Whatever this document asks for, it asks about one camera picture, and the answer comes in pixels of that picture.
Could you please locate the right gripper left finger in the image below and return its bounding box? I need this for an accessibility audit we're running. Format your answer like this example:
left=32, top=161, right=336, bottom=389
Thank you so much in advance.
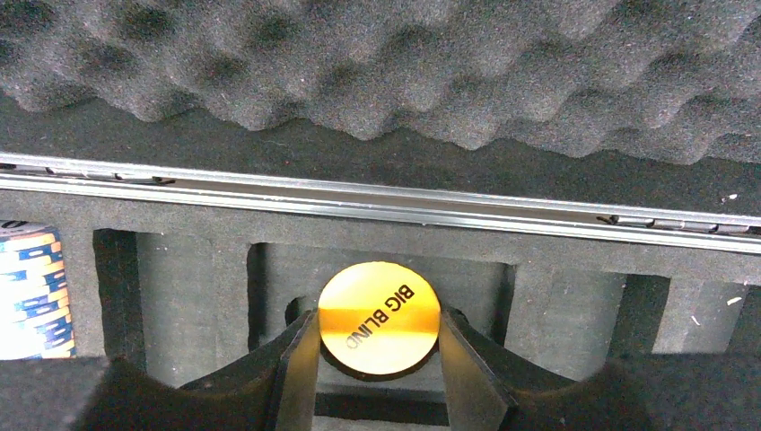
left=180, top=311, right=319, bottom=430

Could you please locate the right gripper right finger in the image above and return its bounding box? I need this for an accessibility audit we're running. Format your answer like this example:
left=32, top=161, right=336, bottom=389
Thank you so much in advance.
left=438, top=308, right=574, bottom=430

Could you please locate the yellow dealer button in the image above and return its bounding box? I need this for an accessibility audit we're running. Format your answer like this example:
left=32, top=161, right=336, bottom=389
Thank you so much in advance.
left=318, top=261, right=442, bottom=377

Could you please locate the black poker set case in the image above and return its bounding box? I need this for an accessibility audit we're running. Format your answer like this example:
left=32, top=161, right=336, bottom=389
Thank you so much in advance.
left=1, top=1, right=760, bottom=430

